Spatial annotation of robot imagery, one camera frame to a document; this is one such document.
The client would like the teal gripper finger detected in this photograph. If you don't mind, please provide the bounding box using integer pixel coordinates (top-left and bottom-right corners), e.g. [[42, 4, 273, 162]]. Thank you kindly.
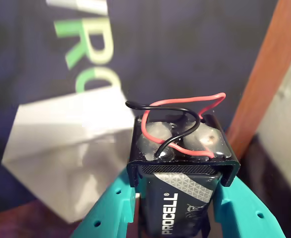
[[70, 171, 137, 238], [211, 173, 287, 238]]

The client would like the small black battery pack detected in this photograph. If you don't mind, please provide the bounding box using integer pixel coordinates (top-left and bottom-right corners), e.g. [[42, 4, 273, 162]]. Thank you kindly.
[[125, 92, 242, 238]]

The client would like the white open cardboard box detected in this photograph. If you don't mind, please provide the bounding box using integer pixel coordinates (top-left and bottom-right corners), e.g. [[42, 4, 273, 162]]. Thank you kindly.
[[0, 85, 138, 224]]

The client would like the black printed desk mat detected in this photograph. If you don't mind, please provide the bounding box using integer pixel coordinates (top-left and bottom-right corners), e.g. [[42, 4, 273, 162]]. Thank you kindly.
[[0, 0, 280, 218]]

